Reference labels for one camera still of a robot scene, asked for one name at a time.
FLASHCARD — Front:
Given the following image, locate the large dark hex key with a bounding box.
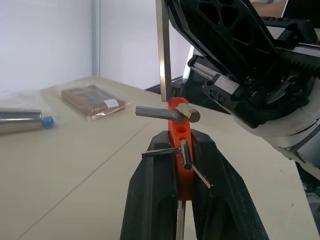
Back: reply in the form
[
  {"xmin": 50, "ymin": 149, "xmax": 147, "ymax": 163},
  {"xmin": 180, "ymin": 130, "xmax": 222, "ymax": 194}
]
[{"xmin": 134, "ymin": 104, "xmax": 185, "ymax": 124}]

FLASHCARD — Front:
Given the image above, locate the long silver hex key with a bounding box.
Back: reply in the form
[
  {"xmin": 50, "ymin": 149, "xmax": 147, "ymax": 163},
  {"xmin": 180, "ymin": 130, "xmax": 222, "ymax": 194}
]
[{"xmin": 154, "ymin": 0, "xmax": 174, "ymax": 103}]

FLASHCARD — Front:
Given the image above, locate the grey metal pole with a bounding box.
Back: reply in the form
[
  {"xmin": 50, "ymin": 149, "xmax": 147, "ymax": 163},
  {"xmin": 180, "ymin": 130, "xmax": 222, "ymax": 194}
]
[{"xmin": 91, "ymin": 0, "xmax": 101, "ymax": 77}]

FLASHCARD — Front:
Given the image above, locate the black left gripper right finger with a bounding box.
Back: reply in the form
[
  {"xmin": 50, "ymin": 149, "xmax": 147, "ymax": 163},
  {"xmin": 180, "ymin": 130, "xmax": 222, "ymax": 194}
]
[{"xmin": 190, "ymin": 129, "xmax": 270, "ymax": 240}]

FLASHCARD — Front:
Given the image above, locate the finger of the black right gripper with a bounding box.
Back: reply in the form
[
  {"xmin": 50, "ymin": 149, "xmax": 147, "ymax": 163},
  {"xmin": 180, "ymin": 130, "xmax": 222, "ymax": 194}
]
[
  {"xmin": 167, "ymin": 0, "xmax": 231, "ymax": 79},
  {"xmin": 177, "ymin": 0, "xmax": 279, "ymax": 85}
]

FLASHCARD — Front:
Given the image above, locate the silver cylinder with blue cap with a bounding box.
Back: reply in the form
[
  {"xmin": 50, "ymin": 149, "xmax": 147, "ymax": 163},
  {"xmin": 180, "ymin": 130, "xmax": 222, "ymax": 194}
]
[{"xmin": 0, "ymin": 107, "xmax": 56, "ymax": 137}]

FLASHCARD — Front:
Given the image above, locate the brown packet in clear bag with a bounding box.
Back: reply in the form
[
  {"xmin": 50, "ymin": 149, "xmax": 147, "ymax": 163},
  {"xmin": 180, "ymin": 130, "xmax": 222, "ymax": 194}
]
[{"xmin": 55, "ymin": 83, "xmax": 132, "ymax": 123}]

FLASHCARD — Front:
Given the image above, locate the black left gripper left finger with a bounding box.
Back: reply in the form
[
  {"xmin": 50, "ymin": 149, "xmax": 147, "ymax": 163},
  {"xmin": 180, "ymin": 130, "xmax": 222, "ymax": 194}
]
[{"xmin": 119, "ymin": 129, "xmax": 179, "ymax": 240}]

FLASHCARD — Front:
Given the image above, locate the medium hex key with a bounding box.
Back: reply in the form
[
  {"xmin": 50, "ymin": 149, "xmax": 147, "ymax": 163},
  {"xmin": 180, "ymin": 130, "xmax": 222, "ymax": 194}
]
[
  {"xmin": 180, "ymin": 139, "xmax": 193, "ymax": 170},
  {"xmin": 141, "ymin": 147, "xmax": 180, "ymax": 159}
]

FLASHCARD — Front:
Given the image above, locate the orange hex key holder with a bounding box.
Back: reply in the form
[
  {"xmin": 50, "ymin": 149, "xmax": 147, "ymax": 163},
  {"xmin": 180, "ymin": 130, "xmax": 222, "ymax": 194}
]
[{"xmin": 166, "ymin": 97, "xmax": 199, "ymax": 201}]

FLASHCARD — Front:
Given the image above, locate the large bright hex key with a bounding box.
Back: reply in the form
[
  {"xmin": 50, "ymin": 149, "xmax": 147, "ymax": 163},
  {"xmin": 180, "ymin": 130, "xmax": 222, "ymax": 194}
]
[{"xmin": 174, "ymin": 103, "xmax": 202, "ymax": 124}]

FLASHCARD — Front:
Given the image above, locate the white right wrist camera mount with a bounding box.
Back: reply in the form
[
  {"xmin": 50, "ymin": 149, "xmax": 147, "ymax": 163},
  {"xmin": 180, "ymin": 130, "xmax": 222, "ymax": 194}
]
[{"xmin": 231, "ymin": 77, "xmax": 320, "ymax": 161}]

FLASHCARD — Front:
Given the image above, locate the thin small hex key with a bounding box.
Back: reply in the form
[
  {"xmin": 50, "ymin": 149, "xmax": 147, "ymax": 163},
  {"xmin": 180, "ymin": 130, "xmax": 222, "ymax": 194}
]
[{"xmin": 191, "ymin": 163, "xmax": 213, "ymax": 189}]

